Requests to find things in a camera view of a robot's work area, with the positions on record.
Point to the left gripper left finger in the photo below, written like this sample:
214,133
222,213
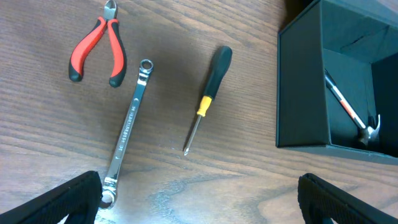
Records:
75,201

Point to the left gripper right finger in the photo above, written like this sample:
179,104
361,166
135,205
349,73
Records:
322,202

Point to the small claw hammer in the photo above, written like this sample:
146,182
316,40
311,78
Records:
366,133

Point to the dark green open box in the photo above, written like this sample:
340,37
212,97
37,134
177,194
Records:
356,41

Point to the black yellow screwdriver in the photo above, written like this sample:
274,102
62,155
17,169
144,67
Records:
219,66

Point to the red black pliers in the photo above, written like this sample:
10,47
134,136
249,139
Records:
83,48

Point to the silver ring wrench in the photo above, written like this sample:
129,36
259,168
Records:
110,184

